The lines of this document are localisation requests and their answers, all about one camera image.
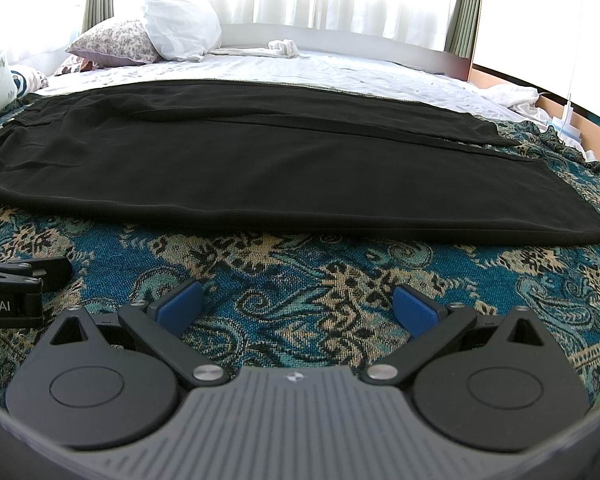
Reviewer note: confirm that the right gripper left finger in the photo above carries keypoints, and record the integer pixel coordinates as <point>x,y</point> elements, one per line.
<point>97,381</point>

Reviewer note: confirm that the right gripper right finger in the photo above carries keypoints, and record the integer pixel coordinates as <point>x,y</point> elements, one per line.
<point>497,383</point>

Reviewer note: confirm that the black pants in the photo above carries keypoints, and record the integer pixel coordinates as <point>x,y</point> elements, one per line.
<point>222,155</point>

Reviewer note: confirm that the teal paisley bedspread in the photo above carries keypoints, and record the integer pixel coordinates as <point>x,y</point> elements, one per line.
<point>309,299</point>

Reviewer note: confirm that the floral patterned pillow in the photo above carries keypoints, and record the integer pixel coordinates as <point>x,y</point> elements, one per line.
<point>116,42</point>

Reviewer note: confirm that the crumpled white cloth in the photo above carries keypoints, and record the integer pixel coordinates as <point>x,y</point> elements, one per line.
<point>524,102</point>

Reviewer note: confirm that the green curtain right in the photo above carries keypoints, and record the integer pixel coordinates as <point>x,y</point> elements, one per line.
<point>462,31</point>

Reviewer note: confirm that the small white cloth bundle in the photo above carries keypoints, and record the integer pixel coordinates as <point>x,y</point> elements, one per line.
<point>283,48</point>

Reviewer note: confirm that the wooden bed frame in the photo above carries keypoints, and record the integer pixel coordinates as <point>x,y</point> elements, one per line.
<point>383,49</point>

